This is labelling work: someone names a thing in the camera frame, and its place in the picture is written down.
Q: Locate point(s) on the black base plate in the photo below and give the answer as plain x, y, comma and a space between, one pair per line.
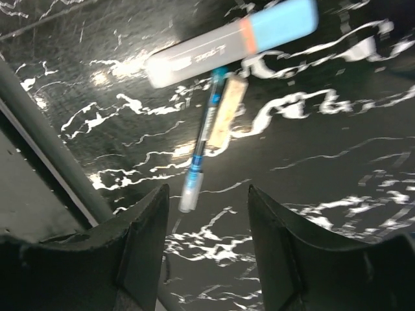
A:
44, 192

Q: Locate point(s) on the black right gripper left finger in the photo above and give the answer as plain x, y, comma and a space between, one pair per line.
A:
113, 266

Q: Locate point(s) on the blue clear pen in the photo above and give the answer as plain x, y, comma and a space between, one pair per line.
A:
194, 177

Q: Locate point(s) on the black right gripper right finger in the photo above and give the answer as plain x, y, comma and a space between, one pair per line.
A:
303, 266

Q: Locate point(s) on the black marble pattern mat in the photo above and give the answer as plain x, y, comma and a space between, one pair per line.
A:
326, 126

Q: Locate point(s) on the blue white highlighter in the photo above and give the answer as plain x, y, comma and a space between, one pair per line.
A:
274, 26

